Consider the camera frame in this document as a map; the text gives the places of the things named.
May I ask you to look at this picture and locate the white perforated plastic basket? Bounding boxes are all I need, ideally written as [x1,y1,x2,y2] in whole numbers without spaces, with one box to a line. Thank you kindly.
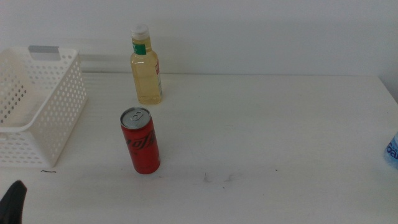
[0,45,88,169]

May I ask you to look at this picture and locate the yellow liquid bottle white cap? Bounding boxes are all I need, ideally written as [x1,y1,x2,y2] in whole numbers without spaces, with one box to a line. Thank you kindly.
[129,23,163,105]

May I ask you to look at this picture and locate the red cola can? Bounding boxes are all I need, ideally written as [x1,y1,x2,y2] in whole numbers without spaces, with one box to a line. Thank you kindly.
[119,106,161,175]

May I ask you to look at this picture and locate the clear water bottle blue label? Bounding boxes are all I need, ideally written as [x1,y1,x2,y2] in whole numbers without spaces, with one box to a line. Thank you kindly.
[384,133,398,170]

